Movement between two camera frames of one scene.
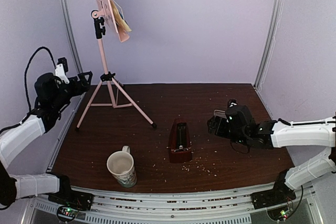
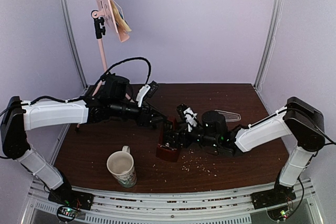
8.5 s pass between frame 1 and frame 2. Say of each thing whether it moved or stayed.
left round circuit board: stayed
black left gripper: moved
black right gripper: moved
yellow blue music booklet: stayed
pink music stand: stayed
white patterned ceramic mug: stayed
